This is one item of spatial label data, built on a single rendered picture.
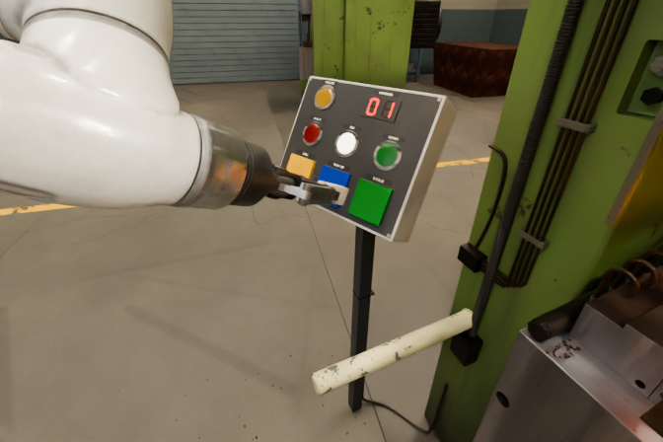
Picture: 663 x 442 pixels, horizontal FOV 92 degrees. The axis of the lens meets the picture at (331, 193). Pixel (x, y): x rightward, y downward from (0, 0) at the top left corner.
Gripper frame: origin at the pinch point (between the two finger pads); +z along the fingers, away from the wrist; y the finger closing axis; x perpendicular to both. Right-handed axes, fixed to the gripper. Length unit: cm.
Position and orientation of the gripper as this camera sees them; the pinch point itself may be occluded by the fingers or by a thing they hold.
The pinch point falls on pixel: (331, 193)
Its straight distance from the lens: 51.6
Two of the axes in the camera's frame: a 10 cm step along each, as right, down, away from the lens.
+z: 5.7, 1.3, 8.1
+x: 3.3, -9.4, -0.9
